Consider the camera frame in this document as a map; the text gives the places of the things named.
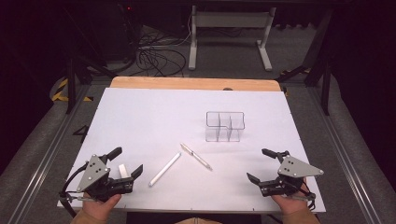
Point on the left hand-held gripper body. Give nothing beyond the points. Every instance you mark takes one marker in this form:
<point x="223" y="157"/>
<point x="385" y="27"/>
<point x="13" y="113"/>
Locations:
<point x="93" y="174"/>

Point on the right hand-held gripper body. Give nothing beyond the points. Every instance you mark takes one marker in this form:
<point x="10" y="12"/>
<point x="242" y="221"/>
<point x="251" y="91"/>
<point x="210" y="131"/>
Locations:
<point x="295" y="169"/>

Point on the white glue stick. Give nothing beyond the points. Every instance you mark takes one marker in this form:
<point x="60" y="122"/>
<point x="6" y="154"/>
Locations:
<point x="123" y="171"/>

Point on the white pen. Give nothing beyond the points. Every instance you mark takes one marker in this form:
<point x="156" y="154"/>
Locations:
<point x="165" y="169"/>

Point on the clear plastic organizer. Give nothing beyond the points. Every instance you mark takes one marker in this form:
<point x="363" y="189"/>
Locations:
<point x="218" y="137"/>

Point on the clear beige pen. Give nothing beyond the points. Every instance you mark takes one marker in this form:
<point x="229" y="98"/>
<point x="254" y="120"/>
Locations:
<point x="196" y="156"/>

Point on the person's left hand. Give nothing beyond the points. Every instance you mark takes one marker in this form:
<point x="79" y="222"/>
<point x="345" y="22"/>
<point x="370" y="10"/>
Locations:
<point x="99" y="208"/>

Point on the person's right hand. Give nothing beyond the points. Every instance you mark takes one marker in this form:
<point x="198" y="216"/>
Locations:
<point x="289" y="203"/>

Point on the yellow black hazard tape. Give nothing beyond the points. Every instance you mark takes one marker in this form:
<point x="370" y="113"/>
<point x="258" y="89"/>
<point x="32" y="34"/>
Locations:
<point x="60" y="93"/>

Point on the black metal stand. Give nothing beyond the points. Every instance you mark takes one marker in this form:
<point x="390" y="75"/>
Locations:
<point x="325" y="87"/>
<point x="71" y="84"/>

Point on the wooden table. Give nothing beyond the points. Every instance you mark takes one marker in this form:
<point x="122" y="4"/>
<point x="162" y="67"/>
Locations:
<point x="193" y="84"/>

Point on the black equipment box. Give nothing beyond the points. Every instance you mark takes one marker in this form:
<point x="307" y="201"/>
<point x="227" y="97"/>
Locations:
<point x="121" y="31"/>

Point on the aluminium floor rail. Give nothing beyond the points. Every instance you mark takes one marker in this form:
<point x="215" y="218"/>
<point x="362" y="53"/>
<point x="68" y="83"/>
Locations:
<point x="345" y="155"/>
<point x="46" y="155"/>

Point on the white metal stand frame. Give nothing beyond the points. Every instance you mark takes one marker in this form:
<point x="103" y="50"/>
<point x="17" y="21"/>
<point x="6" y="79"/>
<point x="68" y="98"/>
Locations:
<point x="193" y="46"/>

